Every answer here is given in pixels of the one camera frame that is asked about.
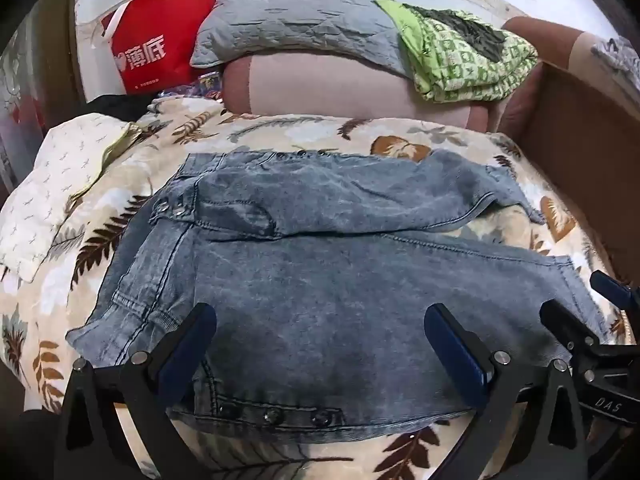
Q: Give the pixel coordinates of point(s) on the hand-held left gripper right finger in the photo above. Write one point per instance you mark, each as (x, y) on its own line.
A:
(450, 355)

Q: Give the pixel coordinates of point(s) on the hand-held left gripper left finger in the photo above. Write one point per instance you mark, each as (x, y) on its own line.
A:
(191, 340)

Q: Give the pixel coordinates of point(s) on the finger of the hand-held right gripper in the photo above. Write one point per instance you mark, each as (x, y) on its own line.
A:
(612, 287)
(567, 325)

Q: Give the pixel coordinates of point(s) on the grey-blue denim pants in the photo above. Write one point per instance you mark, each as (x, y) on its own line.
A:
(325, 285)

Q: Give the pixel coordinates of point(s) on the brown cardboard box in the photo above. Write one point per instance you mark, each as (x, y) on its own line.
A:
(585, 150)

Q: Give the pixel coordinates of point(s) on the leaf-printed fleece blanket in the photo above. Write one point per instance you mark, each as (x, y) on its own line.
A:
(130, 180)

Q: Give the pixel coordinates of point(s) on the white patterned pillow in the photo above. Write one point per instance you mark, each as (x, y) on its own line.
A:
(55, 175)

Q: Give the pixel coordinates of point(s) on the grey-white patterned cloth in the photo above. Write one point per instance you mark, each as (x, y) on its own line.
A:
(617, 55)

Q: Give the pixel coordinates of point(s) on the black cloth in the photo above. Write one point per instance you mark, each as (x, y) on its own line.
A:
(120, 107)

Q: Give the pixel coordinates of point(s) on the colourful printed packet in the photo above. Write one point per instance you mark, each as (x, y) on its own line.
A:
(202, 85)

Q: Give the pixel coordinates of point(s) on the brown and beige cushion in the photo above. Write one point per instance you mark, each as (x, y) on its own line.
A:
(542, 35)

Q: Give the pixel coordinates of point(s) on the green patterned cloth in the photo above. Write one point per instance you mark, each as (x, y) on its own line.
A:
(465, 67)

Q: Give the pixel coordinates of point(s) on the pink bolster cushion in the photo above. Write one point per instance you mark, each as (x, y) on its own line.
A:
(325, 85)

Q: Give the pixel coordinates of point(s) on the red paper bag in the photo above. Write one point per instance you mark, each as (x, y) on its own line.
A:
(155, 45)

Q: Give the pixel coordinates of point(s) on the grey quilted pillow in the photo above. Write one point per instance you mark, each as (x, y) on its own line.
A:
(300, 15)

